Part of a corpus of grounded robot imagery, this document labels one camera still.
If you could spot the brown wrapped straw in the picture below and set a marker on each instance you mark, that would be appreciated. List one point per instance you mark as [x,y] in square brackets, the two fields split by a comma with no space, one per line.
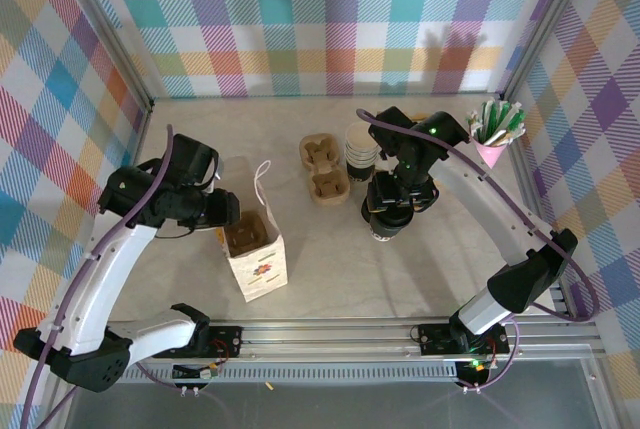
[502,139]

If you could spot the pink tin cup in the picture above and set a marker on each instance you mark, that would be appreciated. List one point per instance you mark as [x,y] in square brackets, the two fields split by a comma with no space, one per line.
[492,154]

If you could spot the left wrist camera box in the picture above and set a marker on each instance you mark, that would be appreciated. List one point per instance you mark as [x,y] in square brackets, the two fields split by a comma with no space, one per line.
[192,161]

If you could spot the small tan stick piece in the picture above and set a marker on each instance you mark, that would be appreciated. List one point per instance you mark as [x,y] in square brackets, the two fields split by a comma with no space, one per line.
[269,386]

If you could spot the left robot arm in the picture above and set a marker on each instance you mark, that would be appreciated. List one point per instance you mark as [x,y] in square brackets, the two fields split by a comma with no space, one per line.
[100,279]

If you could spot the small controller board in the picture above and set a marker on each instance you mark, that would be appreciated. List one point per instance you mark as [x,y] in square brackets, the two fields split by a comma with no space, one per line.
[207,373]
[475,366]

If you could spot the paper coffee cup black sleeve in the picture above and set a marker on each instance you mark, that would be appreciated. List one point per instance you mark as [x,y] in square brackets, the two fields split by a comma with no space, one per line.
[387,235]

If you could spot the aluminium frame post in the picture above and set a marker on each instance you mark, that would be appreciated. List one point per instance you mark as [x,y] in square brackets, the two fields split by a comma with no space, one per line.
[106,24]
[545,24]

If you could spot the aluminium frame floor rail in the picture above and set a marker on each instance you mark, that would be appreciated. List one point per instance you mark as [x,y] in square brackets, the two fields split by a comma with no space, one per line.
[522,161]
[141,121]

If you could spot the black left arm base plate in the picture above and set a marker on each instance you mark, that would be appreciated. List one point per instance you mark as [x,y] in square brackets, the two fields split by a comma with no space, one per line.
[225,336]

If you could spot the white paper gift bag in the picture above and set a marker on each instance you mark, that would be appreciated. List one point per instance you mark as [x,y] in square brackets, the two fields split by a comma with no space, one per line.
[260,274]

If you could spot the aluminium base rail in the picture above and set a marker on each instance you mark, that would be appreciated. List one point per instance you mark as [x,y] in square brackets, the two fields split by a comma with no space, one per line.
[325,339]

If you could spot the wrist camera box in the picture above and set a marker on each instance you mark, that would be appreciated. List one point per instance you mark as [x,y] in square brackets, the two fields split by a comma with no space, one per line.
[192,161]
[392,129]

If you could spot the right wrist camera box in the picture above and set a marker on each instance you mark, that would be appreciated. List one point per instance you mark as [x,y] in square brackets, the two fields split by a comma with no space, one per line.
[392,129]

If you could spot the paper cup stack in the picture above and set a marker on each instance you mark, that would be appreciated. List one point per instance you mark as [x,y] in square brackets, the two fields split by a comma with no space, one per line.
[361,136]

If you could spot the green wrapped straw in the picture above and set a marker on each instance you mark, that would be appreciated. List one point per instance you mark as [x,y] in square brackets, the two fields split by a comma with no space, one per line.
[494,116]
[514,116]

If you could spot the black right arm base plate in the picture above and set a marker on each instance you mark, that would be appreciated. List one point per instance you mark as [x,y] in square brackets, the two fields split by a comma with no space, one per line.
[432,339]

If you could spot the brown cardboard napkin box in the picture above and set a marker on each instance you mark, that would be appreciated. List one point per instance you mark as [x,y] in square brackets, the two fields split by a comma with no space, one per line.
[419,115]

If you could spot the black lid stack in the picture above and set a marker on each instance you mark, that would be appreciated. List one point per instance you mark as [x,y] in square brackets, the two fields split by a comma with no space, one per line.
[366,209]

